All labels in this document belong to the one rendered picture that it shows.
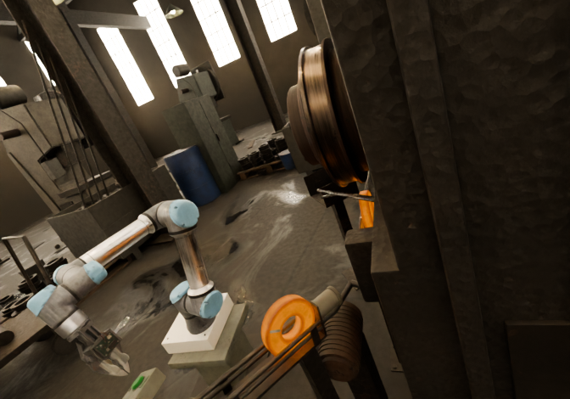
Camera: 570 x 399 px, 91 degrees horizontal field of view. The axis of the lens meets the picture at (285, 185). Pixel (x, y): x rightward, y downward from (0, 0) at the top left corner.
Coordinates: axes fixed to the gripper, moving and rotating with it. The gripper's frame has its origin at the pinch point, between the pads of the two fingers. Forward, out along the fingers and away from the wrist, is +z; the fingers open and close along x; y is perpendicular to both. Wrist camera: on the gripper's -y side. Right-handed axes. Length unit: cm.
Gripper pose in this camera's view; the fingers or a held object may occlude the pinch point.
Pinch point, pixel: (124, 371)
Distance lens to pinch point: 118.7
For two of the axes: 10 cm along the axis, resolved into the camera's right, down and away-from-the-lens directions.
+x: 2.9, -4.5, 8.5
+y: 7.1, -4.9, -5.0
